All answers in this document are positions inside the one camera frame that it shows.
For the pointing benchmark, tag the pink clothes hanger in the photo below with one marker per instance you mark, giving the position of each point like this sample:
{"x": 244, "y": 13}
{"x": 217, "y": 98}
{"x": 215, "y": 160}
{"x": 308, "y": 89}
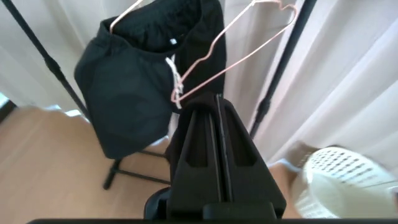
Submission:
{"x": 224, "y": 67}
{"x": 122, "y": 15}

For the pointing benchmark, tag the black garment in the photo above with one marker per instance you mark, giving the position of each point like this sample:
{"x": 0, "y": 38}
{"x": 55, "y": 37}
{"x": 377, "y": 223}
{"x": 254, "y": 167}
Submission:
{"x": 130, "y": 93}
{"x": 202, "y": 102}

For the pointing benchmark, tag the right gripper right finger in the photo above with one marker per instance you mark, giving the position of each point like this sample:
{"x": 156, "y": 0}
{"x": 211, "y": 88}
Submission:
{"x": 255, "y": 186}

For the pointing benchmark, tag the black clothes rack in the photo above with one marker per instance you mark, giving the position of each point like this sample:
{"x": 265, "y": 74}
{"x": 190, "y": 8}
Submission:
{"x": 280, "y": 68}

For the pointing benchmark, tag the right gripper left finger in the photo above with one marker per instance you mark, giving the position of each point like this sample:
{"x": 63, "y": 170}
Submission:
{"x": 196, "y": 186}

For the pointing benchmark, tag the beige curtain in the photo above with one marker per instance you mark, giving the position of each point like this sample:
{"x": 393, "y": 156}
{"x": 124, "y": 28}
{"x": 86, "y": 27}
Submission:
{"x": 342, "y": 77}

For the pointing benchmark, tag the white laundry basket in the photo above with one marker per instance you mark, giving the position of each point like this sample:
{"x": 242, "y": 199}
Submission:
{"x": 342, "y": 183}

